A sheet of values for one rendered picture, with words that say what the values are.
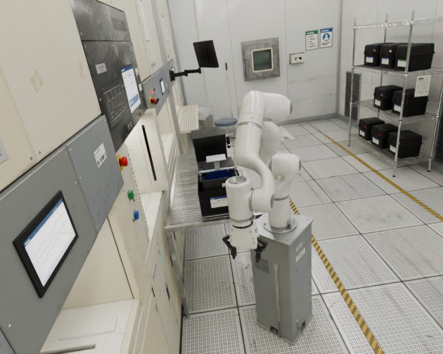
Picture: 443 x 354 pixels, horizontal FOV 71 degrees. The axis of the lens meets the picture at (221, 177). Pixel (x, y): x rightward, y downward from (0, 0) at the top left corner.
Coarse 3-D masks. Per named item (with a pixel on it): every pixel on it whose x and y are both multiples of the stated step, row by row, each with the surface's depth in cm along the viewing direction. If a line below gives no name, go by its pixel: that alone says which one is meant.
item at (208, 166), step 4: (224, 160) 247; (228, 160) 246; (232, 160) 245; (200, 164) 245; (204, 164) 244; (208, 164) 243; (212, 164) 242; (220, 164) 240; (224, 164) 239; (228, 164) 238; (200, 168) 239; (204, 168) 238; (208, 168) 236; (212, 168) 235
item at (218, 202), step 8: (200, 184) 212; (200, 192) 185; (208, 192) 185; (216, 192) 185; (224, 192) 186; (200, 200) 187; (208, 200) 187; (216, 200) 188; (224, 200) 188; (200, 208) 190; (208, 208) 189; (216, 208) 190; (224, 208) 190
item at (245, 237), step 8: (256, 224) 108; (232, 232) 109; (240, 232) 107; (248, 232) 106; (256, 232) 108; (232, 240) 110; (240, 240) 109; (248, 240) 108; (256, 240) 107; (248, 248) 109; (256, 248) 109
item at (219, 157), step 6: (210, 156) 195; (216, 156) 194; (222, 156) 192; (216, 162) 190; (216, 168) 192; (222, 168) 195; (228, 168) 194; (234, 168) 194; (204, 174) 205; (234, 174) 194; (204, 180) 200; (210, 180) 186; (216, 180) 186; (222, 180) 186; (204, 186) 187; (210, 186) 188; (216, 186) 188; (222, 186) 188
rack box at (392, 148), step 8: (392, 136) 376; (400, 136) 364; (408, 136) 361; (416, 136) 359; (392, 144) 378; (400, 144) 362; (408, 144) 361; (416, 144) 360; (392, 152) 381; (400, 152) 366; (408, 152) 366; (416, 152) 366
